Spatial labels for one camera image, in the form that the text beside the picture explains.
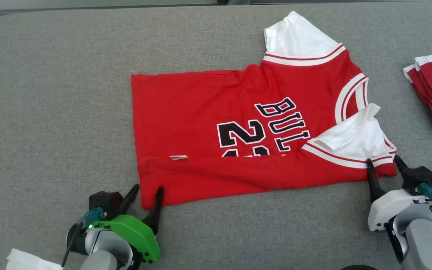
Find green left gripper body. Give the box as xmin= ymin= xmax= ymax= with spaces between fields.
xmin=92 ymin=214 xmax=161 ymax=263

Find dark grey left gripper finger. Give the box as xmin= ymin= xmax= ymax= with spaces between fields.
xmin=142 ymin=186 xmax=164 ymax=235
xmin=121 ymin=184 xmax=140 ymax=215

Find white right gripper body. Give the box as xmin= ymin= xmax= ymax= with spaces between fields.
xmin=368 ymin=189 xmax=419 ymax=232

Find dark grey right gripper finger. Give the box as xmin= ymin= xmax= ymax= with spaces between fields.
xmin=394 ymin=155 xmax=411 ymax=177
xmin=366 ymin=158 xmax=386 ymax=204

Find red basketball jersey white sleeves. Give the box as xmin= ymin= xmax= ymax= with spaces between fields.
xmin=130 ymin=10 xmax=397 ymax=210

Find grey fabric sofa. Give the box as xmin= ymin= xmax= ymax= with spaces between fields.
xmin=0 ymin=2 xmax=432 ymax=270

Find teal right camera connector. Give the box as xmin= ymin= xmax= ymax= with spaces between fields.
xmin=418 ymin=183 xmax=432 ymax=205

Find teal camera connector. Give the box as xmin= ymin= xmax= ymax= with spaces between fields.
xmin=418 ymin=183 xmax=432 ymax=205
xmin=83 ymin=207 xmax=108 ymax=225

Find teal left camera connector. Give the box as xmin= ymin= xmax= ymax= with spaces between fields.
xmin=83 ymin=207 xmax=108 ymax=225

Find black left camera cable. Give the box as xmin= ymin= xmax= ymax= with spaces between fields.
xmin=61 ymin=223 xmax=85 ymax=267

